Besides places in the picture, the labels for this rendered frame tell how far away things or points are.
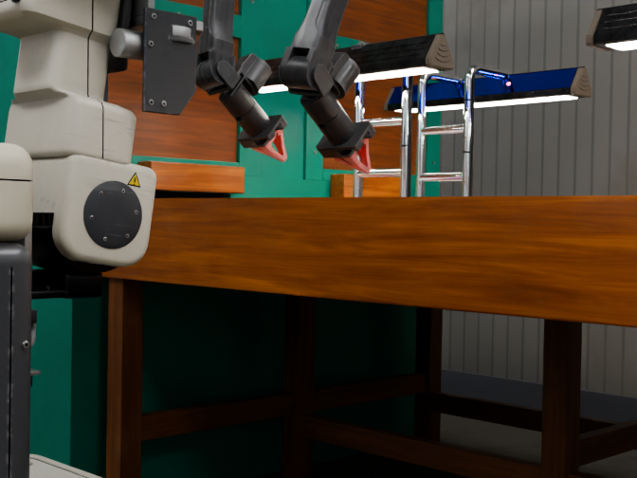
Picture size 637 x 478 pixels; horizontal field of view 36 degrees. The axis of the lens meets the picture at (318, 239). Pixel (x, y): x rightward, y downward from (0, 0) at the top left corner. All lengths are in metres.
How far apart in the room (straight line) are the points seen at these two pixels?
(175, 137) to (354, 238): 0.93
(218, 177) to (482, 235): 1.12
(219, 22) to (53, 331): 0.91
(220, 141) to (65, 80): 1.15
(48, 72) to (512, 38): 2.70
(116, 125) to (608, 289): 0.77
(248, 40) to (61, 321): 0.91
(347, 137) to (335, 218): 0.15
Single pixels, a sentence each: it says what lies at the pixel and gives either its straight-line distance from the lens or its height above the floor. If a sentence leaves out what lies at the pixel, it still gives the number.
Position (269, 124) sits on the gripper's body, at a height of 0.92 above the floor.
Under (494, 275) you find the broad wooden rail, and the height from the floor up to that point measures 0.64.
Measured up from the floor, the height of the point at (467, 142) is 0.92.
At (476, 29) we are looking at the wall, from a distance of 4.13.
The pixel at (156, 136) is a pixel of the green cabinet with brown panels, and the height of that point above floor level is 0.93.
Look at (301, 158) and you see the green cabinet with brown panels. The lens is 2.87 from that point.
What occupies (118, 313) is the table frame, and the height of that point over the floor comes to 0.50.
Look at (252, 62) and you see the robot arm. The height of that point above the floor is 1.05.
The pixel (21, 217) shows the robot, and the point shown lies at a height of 0.72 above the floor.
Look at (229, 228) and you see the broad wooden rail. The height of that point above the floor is 0.70.
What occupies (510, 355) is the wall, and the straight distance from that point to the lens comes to 3.98.
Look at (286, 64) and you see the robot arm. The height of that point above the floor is 0.99.
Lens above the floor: 0.72
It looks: 1 degrees down
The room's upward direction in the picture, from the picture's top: 1 degrees clockwise
